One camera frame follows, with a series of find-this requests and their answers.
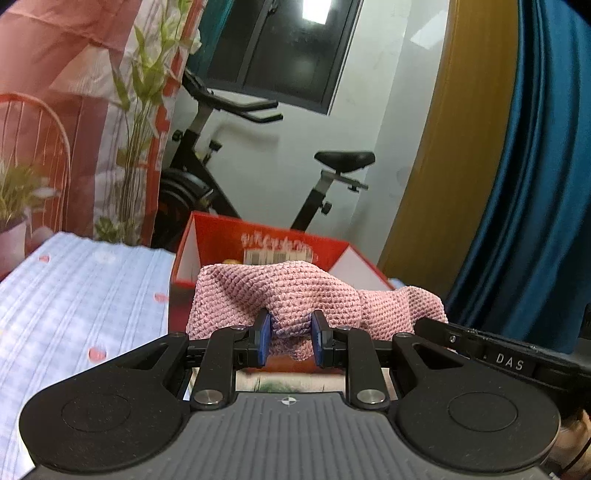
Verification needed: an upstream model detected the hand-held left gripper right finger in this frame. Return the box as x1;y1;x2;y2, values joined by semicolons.
310;309;467;411

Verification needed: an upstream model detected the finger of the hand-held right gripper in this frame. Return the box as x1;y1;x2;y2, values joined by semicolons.
413;318;478;357

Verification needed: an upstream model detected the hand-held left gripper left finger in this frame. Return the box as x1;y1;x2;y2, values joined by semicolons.
117;308;273;412

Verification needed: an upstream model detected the pink knitted cloth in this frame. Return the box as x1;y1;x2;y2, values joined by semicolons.
186;261;450;363

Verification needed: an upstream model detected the red cardboard box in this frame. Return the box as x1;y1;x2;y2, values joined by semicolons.
168;211;398;394

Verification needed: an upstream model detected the person's right hand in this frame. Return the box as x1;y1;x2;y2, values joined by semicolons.
553;408;591;480

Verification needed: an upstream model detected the black exercise bike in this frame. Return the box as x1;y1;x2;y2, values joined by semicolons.
152;68;376;252

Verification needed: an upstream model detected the checked white tablecloth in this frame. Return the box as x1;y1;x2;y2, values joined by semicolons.
0;232;180;480

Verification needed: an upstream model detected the yellow wooden door panel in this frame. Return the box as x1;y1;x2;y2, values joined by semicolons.
378;0;530;302

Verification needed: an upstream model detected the blue curtain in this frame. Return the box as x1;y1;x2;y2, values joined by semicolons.
444;0;591;355

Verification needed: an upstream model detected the printed pink backdrop cloth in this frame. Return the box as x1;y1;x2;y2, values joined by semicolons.
0;0;209;283

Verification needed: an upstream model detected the dark framed window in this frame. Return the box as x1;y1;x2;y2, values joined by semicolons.
198;0;366;117

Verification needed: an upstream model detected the teal curtain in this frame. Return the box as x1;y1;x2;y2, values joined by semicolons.
196;0;237;52

